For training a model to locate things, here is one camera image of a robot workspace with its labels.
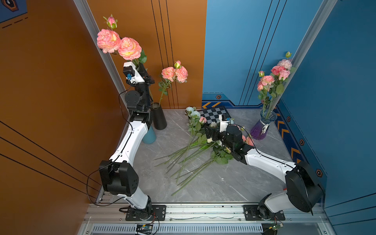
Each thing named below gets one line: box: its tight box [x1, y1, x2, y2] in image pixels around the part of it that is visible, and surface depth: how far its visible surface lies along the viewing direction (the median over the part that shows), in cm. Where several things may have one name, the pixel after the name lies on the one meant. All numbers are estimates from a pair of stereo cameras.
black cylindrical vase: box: [150, 102, 167, 131], surface depth 105 cm
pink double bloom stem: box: [256, 70, 276, 118], surface depth 82 cm
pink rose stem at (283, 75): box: [270, 71, 291, 118], surface depth 80 cm
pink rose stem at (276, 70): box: [269, 65, 285, 118], surface depth 83 cm
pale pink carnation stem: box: [277, 51, 293, 71], surface depth 83 cm
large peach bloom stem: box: [96, 14, 147, 69], surface depth 49 cm
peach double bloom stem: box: [158, 60, 189, 107], surface depth 71 cm
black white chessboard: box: [196, 105, 232, 125], surface depth 118 cm
